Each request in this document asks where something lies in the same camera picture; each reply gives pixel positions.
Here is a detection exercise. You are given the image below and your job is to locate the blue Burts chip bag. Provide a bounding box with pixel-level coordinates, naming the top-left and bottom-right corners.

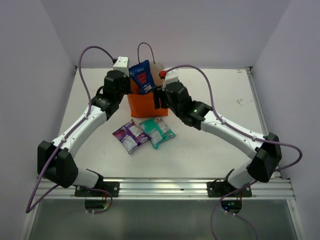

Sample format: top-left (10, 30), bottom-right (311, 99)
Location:
top-left (129, 60), bottom-right (156, 95)

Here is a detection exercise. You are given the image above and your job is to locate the teal snack packet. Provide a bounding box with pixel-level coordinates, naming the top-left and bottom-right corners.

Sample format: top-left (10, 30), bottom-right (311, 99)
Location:
top-left (139, 116), bottom-right (176, 149)

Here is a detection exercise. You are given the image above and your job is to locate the purple snack packet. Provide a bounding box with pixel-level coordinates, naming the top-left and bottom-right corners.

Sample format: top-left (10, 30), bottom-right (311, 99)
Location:
top-left (112, 119), bottom-right (151, 154)

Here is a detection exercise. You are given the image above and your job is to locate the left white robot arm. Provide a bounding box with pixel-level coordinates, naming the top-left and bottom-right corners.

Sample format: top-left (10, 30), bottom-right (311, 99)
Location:
top-left (37, 69), bottom-right (131, 197)

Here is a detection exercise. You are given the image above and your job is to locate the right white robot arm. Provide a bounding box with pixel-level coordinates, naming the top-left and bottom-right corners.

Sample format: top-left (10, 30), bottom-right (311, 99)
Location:
top-left (152, 81), bottom-right (282, 197)

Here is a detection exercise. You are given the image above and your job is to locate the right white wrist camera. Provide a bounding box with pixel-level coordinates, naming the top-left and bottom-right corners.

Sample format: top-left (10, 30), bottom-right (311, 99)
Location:
top-left (159, 70), bottom-right (179, 91)

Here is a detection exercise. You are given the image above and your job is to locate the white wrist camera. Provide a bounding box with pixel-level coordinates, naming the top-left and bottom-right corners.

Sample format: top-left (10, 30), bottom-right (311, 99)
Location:
top-left (113, 56), bottom-right (130, 77)
top-left (159, 70), bottom-right (179, 91)

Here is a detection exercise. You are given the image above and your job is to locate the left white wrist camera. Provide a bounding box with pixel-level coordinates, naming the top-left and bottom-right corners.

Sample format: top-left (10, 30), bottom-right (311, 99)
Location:
top-left (113, 56), bottom-right (130, 77)

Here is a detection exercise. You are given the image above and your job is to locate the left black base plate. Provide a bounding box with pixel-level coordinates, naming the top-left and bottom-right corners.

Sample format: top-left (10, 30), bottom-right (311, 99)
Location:
top-left (74, 181), bottom-right (120, 198)

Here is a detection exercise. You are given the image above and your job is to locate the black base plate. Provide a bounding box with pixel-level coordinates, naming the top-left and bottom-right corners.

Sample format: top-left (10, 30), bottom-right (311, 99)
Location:
top-left (206, 179), bottom-right (253, 198)
top-left (74, 181), bottom-right (120, 198)

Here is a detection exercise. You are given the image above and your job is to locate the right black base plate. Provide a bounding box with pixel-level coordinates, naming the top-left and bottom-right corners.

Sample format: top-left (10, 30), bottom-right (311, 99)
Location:
top-left (206, 179), bottom-right (253, 198)

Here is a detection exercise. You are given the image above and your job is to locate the aluminium mounting rail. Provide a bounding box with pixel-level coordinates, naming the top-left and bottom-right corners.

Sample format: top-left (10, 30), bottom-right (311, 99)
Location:
top-left (37, 177), bottom-right (296, 200)

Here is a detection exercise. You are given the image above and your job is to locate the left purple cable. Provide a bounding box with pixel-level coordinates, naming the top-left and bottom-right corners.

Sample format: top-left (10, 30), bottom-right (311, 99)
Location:
top-left (25, 45), bottom-right (116, 215)

